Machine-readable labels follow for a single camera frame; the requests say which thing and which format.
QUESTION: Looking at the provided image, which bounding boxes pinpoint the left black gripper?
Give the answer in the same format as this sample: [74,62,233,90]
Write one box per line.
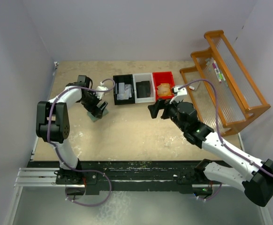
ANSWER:
[79,90,107,118]

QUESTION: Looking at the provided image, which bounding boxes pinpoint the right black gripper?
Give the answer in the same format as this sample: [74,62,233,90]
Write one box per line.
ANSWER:
[148,95,187,132]

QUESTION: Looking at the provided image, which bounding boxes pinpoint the green leather card holder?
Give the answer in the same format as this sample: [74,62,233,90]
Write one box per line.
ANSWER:
[87,109,109,122]

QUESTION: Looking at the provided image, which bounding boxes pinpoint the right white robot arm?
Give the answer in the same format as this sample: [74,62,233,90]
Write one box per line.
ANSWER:
[148,99,273,207]

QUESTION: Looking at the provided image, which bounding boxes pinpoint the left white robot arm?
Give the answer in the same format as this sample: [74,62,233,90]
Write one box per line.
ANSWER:
[36,75,110,184]

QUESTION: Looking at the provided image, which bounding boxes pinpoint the grey cards in bin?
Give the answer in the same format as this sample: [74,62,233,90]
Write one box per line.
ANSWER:
[116,82,132,100]

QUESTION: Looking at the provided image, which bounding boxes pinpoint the orange packets in bin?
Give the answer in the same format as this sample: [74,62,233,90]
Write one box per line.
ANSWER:
[157,83,172,97]

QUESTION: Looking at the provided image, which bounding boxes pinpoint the black wallet in bin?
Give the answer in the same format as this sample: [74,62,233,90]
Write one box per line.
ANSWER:
[136,81,151,98]

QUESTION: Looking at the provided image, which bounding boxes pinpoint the red plastic bin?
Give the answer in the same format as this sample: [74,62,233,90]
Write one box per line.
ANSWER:
[152,71,175,101]

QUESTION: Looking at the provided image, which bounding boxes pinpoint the small grey box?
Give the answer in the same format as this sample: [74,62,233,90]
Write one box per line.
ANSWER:
[189,80,200,91]

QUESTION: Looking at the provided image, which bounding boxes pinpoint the black plastic bin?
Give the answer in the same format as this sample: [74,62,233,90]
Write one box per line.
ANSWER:
[113,74,135,105]

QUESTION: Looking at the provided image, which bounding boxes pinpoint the wooden tiered rack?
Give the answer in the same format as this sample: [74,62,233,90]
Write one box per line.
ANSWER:
[180,30,271,136]

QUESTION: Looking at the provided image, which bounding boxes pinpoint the purple marker pen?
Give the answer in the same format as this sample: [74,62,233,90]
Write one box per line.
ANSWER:
[212,60,222,83]

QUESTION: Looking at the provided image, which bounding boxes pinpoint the green marker pen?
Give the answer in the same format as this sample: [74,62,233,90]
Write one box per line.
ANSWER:
[218,72,228,87]

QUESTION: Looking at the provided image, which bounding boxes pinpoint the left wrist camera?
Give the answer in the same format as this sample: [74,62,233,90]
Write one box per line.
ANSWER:
[95,81,110,100]

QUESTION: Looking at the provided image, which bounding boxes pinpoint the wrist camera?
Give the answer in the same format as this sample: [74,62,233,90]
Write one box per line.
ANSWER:
[170,85,188,104]
[95,81,110,100]

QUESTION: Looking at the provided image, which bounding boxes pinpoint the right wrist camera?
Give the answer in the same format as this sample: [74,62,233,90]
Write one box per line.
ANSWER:
[170,85,188,104]

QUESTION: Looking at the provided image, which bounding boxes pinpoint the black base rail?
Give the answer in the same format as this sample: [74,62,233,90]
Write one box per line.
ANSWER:
[27,161,218,197]

